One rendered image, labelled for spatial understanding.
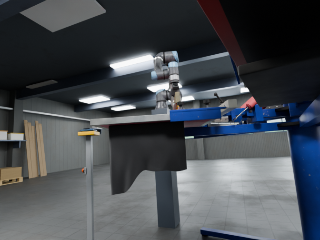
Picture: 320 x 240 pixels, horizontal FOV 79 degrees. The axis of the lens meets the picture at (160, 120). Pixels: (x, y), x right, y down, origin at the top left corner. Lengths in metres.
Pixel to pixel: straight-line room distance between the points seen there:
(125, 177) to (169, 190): 0.87
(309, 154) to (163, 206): 1.33
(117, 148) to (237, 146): 9.35
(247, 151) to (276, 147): 1.25
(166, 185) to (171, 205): 0.20
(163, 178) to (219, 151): 8.46
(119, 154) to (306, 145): 1.25
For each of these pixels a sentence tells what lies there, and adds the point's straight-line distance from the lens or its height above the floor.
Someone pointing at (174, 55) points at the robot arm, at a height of 1.67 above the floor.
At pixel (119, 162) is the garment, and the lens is 1.25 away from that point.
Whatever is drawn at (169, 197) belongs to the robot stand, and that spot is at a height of 0.29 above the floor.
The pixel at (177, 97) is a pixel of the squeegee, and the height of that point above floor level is 1.11.
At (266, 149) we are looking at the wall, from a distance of 10.43.
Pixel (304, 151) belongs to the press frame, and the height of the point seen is 0.71.
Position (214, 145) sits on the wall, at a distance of 10.41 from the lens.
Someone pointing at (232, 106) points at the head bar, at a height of 1.00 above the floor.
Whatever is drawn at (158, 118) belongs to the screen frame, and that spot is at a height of 0.96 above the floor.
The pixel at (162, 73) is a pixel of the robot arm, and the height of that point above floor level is 1.39.
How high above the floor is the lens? 0.80
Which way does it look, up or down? 8 degrees up
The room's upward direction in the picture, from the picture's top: 4 degrees counter-clockwise
